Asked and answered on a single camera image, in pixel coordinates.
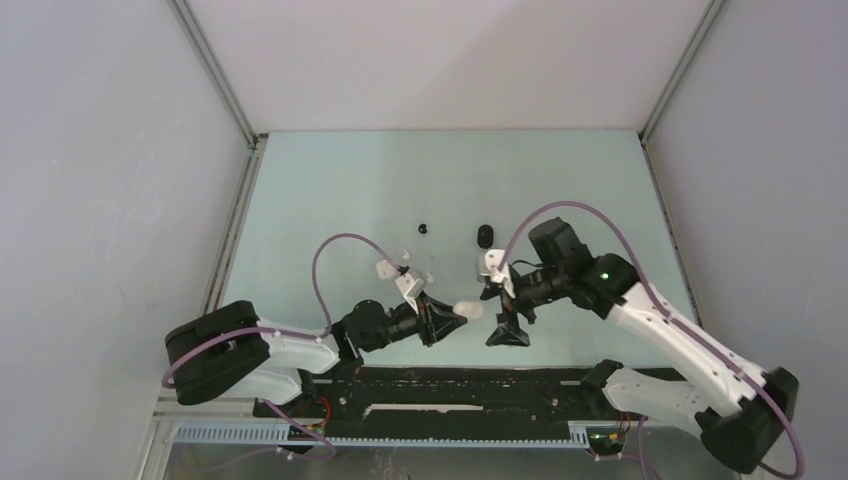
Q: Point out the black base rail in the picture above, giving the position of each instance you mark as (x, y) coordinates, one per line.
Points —
(490, 405)

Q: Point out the white oval charging case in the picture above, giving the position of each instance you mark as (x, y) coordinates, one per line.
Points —
(470, 310)

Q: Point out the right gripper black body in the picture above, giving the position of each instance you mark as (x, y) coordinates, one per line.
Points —
(537, 288)

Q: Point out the left aluminium frame post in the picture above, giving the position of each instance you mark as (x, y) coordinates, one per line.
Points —
(231, 140)

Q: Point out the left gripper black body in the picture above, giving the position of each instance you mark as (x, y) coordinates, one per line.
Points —
(424, 319)

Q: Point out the right aluminium frame post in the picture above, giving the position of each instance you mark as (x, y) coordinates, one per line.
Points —
(696, 42)

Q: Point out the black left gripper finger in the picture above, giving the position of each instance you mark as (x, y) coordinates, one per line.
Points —
(440, 309)
(443, 325)

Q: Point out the aluminium frame post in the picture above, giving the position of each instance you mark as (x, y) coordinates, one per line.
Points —
(696, 42)
(231, 140)

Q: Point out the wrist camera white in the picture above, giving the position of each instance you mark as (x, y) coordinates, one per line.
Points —
(494, 273)
(411, 283)

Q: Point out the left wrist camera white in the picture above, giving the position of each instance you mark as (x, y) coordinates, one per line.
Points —
(411, 283)

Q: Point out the black oval charging case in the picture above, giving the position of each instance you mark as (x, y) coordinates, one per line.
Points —
(485, 237)

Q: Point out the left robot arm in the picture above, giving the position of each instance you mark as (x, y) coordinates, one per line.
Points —
(233, 352)

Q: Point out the white square charging case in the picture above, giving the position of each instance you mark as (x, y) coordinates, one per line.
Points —
(386, 270)

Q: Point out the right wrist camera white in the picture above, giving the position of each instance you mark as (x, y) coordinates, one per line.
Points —
(494, 273)

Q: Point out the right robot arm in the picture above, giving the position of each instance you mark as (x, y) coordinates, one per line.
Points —
(735, 407)

